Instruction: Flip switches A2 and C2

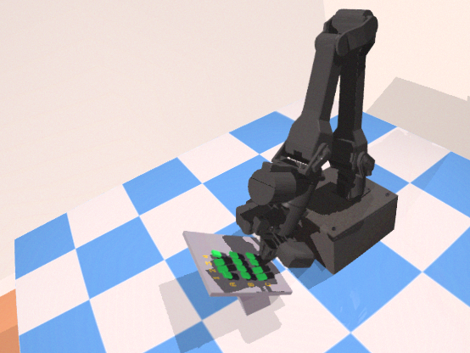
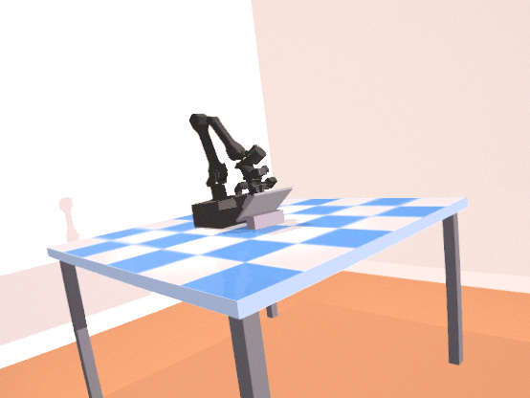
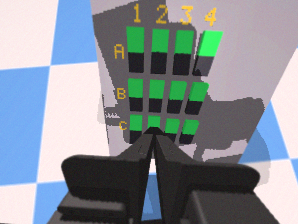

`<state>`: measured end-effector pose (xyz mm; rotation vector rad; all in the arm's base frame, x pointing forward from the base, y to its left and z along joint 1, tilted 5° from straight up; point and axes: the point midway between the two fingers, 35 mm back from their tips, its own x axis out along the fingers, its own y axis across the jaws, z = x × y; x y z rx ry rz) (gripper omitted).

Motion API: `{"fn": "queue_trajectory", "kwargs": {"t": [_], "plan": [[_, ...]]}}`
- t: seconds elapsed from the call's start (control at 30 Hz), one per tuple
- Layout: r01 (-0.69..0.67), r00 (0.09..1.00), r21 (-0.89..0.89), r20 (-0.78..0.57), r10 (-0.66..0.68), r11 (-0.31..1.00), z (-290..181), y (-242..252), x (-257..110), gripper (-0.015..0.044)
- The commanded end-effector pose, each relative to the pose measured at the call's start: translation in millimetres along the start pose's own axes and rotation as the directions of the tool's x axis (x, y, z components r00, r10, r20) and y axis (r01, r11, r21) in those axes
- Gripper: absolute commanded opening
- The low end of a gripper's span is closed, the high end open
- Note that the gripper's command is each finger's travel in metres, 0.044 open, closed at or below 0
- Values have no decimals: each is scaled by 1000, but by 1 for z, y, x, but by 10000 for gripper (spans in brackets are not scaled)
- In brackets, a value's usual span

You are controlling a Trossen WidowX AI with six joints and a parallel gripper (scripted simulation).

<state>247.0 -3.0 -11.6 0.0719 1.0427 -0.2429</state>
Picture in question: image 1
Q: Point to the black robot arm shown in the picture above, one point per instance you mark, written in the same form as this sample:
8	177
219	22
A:
341	51

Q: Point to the grey switch panel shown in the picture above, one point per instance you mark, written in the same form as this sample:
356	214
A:
228	266

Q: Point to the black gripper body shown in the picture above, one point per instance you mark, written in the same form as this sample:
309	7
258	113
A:
292	254

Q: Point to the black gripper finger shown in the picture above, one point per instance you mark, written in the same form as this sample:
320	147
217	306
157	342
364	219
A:
262	245
269	252

